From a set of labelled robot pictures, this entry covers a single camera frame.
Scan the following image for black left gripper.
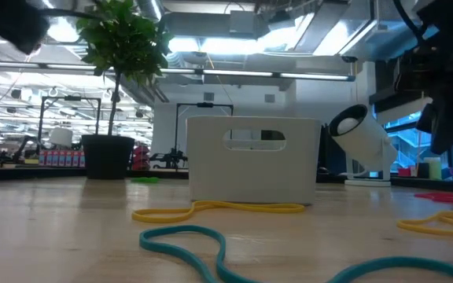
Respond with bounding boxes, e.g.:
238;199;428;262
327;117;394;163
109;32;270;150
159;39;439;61
6;0;51;55

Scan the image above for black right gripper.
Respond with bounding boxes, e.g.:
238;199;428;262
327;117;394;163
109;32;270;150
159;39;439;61
397;35;453;155

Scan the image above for red rubber band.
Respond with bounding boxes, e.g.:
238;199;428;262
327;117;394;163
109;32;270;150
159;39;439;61
414;191;453;204

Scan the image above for yellow rubber band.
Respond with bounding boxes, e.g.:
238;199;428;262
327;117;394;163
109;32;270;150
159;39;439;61
131;200;306;224
396;211;453;240

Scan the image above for white plastic bin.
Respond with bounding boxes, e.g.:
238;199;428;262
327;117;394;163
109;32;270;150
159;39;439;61
186;116;322;206

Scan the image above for teal rubber band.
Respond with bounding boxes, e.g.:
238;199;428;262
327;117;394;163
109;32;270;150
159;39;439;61
138;225;453;283

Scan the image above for pale green cup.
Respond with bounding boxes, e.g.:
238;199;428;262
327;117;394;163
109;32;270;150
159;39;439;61
424;156;443;181

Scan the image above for white cylinder spot lamp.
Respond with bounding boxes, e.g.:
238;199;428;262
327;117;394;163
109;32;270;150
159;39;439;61
328;104;399;188

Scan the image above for green artificial plant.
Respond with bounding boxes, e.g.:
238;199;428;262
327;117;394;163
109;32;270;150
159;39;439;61
75;0;175;137

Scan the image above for white lamp shade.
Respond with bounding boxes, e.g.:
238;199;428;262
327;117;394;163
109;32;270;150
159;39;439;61
48;127;74;148

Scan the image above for red product boxes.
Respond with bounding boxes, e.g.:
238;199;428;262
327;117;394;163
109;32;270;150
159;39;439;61
39;150;87;167

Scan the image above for black plant pot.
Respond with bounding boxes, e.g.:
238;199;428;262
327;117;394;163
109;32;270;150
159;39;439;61
81;134;136;181

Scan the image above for long ceiling light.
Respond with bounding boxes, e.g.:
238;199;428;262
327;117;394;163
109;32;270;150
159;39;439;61
0;61;356;83

